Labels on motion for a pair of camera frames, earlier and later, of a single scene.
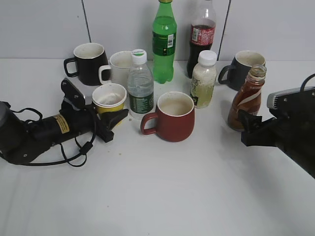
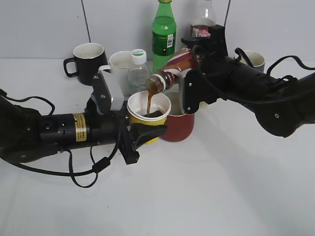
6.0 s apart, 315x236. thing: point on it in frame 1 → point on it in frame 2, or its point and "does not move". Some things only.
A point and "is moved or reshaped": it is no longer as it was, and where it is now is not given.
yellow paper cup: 109,97 → 149,107
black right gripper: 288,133 → 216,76
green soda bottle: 164,36 does not move
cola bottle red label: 203,32 does not move
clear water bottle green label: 141,86 does not move
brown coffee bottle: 247,99 is moved or reshaped
